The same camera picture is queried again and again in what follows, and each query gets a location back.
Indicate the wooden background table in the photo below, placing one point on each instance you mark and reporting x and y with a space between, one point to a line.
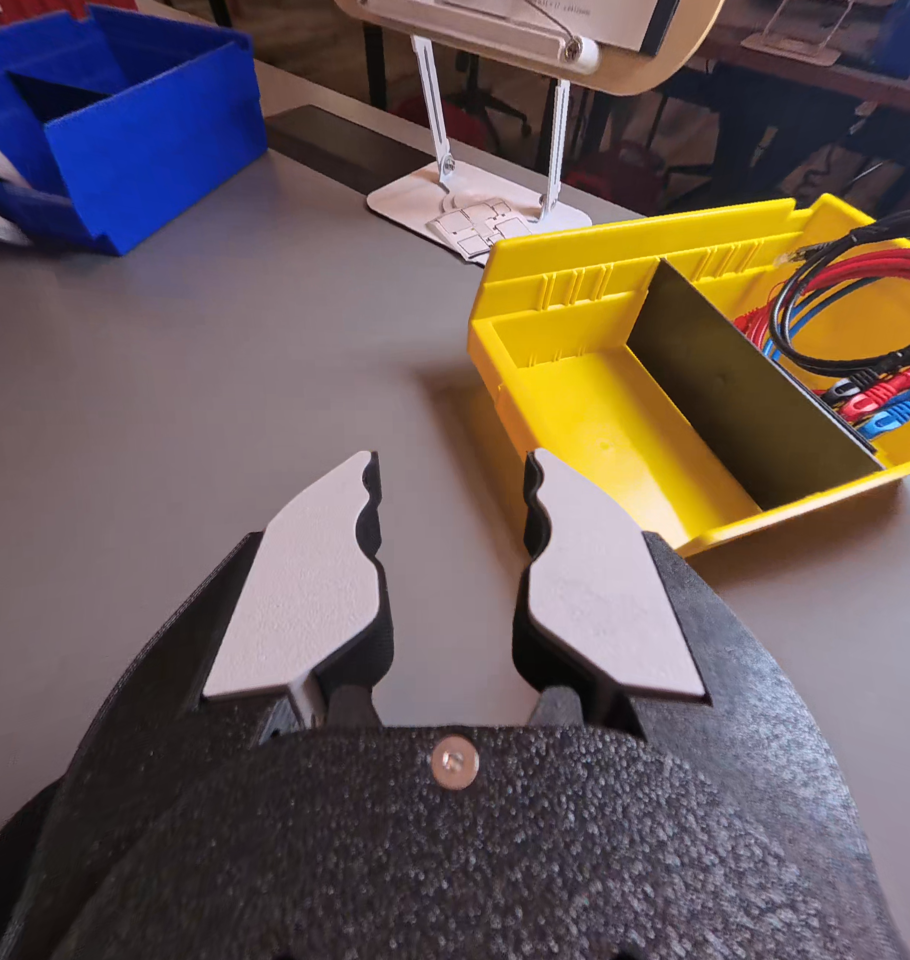
837 79

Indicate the blue plastic bin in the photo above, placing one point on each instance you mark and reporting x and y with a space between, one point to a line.
162 165

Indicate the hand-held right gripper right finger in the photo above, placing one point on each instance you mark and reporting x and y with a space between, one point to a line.
597 592

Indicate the black bin divider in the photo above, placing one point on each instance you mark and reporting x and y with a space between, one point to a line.
725 375

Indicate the white paper tags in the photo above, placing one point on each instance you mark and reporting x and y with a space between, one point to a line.
473 225

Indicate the yellow plastic bin with divider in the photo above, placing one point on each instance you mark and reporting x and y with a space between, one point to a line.
612 420

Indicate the round wooden board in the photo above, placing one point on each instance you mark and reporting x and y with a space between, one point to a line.
650 71

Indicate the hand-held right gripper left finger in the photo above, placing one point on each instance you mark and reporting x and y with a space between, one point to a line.
305 592

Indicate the white folding stand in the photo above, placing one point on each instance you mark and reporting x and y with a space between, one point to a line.
410 199

